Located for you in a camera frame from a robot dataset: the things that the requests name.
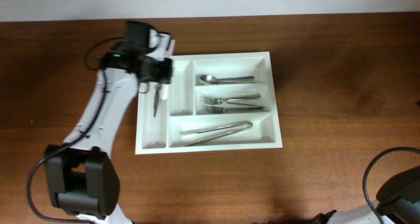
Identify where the black-handled steel fork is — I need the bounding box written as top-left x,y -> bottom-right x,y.
219,98 -> 265,108

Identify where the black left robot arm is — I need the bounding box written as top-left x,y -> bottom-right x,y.
40,20 -> 175,223

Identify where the small steel spoon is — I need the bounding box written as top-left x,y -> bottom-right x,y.
154,84 -> 162,117

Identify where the pink plastic knife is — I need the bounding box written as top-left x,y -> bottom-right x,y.
159,39 -> 176,101

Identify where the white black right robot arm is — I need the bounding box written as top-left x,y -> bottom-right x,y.
310,166 -> 419,224

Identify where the white cutlery tray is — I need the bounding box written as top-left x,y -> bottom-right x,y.
135,52 -> 283,154

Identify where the black left camera cable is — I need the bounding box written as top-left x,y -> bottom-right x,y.
26,36 -> 152,224

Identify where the steel tablespoon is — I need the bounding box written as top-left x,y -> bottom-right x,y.
218,76 -> 255,84
198,74 -> 256,86

